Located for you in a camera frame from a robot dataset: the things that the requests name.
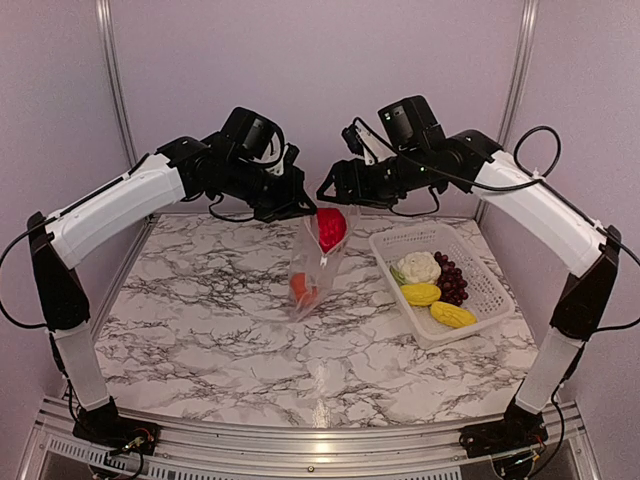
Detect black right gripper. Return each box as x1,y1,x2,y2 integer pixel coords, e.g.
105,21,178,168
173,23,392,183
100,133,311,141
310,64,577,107
316,146,434,209

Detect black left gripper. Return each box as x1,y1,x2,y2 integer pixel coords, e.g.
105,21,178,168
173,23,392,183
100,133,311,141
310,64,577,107
223,155,317,223

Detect red toy bell pepper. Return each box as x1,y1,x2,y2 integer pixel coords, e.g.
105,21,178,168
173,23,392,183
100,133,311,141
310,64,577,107
316,208,348,253

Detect clear zip top bag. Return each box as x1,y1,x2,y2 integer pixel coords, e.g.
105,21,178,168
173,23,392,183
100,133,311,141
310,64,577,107
288,206,360,321

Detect orange toy pumpkin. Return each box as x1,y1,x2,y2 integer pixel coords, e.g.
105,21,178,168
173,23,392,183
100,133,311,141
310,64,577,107
290,273,318,307

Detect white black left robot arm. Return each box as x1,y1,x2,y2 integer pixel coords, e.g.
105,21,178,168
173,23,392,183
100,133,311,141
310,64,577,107
26,107,316,447

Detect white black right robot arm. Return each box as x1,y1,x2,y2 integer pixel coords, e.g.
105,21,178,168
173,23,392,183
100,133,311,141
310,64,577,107
317,95,624,458

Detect white toy cauliflower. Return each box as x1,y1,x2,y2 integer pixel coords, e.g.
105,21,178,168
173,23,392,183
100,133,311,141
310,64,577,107
397,251,442,284

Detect dark red toy grapes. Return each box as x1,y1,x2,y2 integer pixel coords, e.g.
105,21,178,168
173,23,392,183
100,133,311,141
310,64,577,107
434,251,469,307

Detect white plastic mesh basket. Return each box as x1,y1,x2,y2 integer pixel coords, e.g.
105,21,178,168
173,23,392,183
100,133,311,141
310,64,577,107
369,224,515,350

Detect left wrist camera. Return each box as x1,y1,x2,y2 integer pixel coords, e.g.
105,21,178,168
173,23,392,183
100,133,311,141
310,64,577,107
269,143,300,176

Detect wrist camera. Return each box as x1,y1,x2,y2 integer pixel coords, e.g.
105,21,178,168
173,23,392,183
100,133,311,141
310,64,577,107
341,118,388,166
269,143,300,176

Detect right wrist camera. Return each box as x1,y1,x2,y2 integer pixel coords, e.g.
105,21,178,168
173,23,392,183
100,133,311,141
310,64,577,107
341,118,388,166

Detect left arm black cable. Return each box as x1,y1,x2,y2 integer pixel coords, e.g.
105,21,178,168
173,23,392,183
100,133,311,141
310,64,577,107
204,192,256,224

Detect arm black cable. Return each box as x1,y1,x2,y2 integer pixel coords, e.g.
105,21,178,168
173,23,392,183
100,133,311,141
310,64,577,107
399,126,561,194
204,192,256,224

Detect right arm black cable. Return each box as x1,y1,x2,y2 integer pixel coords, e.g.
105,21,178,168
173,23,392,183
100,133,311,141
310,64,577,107
399,126,561,194

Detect right aluminium frame post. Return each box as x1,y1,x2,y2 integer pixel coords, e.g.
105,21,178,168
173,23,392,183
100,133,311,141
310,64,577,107
497,0,540,147

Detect aluminium frame post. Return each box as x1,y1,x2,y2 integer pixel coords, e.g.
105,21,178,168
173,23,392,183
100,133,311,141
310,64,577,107
497,0,540,147
95,0,139,167

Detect left aluminium frame post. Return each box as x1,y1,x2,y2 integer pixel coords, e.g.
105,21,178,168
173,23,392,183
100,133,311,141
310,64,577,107
95,0,139,167

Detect aluminium front rail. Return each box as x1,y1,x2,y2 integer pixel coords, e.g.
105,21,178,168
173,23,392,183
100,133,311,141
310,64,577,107
16,397,602,479

